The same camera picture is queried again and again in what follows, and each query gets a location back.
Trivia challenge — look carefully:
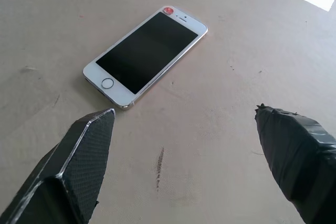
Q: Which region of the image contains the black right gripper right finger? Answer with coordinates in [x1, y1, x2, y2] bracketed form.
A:
[254, 103, 336, 224]

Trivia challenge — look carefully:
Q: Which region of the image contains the white smartphone with black screen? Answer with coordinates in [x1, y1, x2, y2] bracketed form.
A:
[82, 6, 209, 111]

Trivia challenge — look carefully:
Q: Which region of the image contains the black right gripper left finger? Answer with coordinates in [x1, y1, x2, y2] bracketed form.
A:
[0, 108, 117, 224]

